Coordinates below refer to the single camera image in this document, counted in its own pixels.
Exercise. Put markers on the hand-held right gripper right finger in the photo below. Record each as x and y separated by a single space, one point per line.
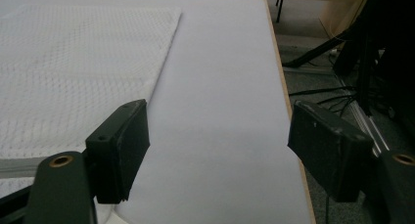
329 149

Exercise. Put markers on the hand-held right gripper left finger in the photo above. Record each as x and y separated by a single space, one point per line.
117 152

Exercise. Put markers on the white waffle-textured cloth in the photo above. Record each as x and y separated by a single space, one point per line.
75 80

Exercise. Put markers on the black metal stand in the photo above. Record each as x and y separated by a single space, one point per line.
359 48

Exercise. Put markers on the silver metal rail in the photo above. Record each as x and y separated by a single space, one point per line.
370 129

